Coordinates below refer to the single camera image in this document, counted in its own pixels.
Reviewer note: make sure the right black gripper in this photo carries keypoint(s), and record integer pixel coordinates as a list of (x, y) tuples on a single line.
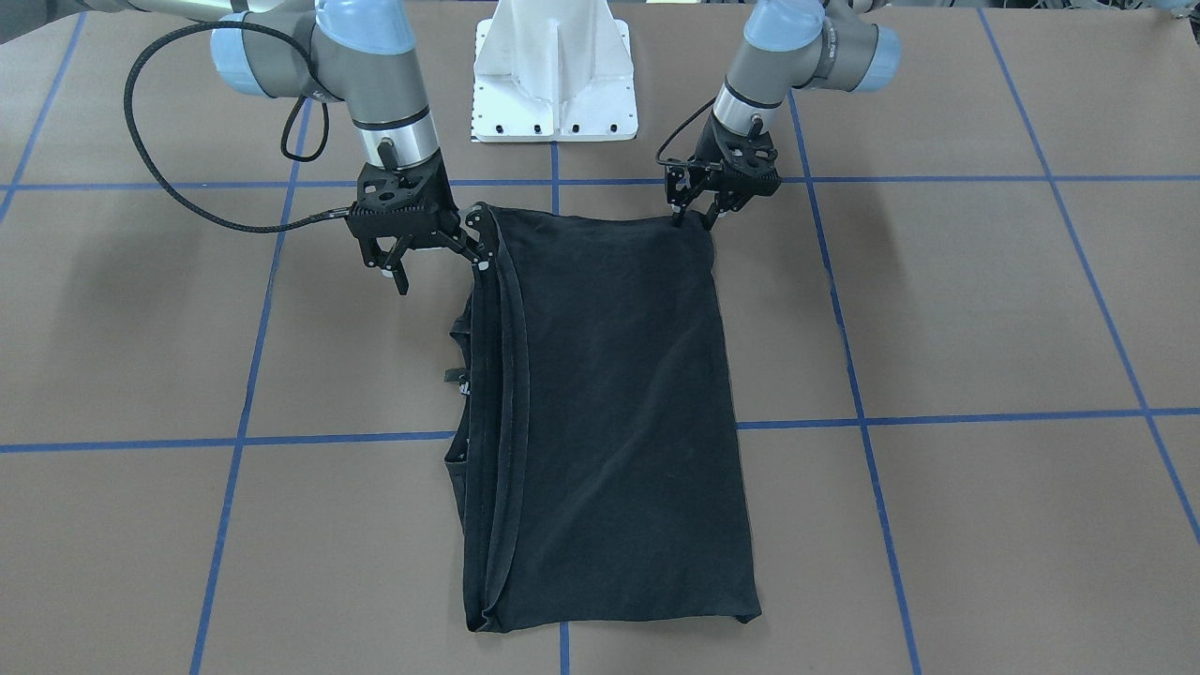
[(454, 241)]

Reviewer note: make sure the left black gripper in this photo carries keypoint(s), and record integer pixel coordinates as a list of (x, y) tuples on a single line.
[(720, 182)]

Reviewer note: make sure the black graphic t-shirt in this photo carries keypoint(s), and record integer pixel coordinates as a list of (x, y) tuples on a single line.
[(596, 466)]

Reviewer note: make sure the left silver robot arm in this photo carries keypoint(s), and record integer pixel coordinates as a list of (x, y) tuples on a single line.
[(786, 45)]

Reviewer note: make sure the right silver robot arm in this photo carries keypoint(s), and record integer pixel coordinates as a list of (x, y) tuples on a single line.
[(362, 54)]

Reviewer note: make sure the brown paper table cover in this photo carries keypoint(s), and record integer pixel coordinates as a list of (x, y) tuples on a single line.
[(963, 344)]

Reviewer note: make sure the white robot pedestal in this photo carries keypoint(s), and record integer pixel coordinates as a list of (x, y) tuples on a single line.
[(553, 71)]

